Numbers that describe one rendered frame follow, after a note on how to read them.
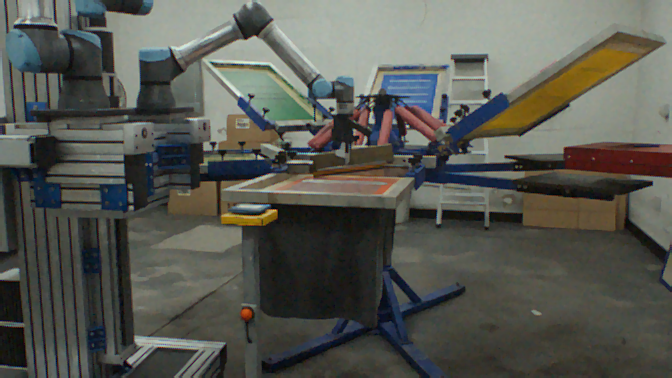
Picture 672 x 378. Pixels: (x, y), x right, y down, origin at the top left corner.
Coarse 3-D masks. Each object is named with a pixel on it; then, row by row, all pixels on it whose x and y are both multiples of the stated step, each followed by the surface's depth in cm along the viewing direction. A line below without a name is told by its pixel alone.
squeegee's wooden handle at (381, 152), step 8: (328, 152) 252; (352, 152) 249; (360, 152) 248; (368, 152) 247; (376, 152) 246; (384, 152) 245; (392, 152) 245; (312, 160) 254; (320, 160) 253; (328, 160) 252; (336, 160) 251; (344, 160) 250; (352, 160) 249; (360, 160) 248; (368, 160) 247; (376, 160) 246; (392, 160) 245; (320, 168) 254
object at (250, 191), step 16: (272, 176) 234; (288, 176) 253; (368, 176) 260; (224, 192) 197; (240, 192) 195; (256, 192) 194; (272, 192) 193; (288, 192) 191; (304, 192) 191; (320, 192) 191; (400, 192) 192; (384, 208) 184
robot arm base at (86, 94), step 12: (72, 84) 176; (84, 84) 177; (96, 84) 179; (60, 96) 180; (72, 96) 176; (84, 96) 177; (96, 96) 179; (60, 108) 178; (72, 108) 176; (84, 108) 176; (96, 108) 178; (108, 108) 183
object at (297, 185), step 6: (300, 180) 248; (342, 180) 248; (282, 186) 230; (288, 186) 230; (294, 186) 230; (300, 186) 230; (306, 186) 230; (312, 186) 230; (318, 186) 230; (324, 186) 230; (330, 186) 230; (336, 186) 230
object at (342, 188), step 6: (348, 180) 248; (354, 180) 248; (360, 180) 248; (366, 180) 248; (372, 180) 248; (378, 180) 248; (384, 180) 247; (390, 180) 247; (396, 180) 247; (342, 186) 229; (348, 186) 229; (354, 186) 229; (360, 186) 229; (366, 186) 229; (372, 186) 229; (378, 186) 229; (384, 186) 230; (390, 186) 230; (336, 192) 214; (342, 192) 214; (348, 192) 214; (354, 192) 214; (360, 192) 214; (366, 192) 214; (372, 192) 214; (378, 192) 214
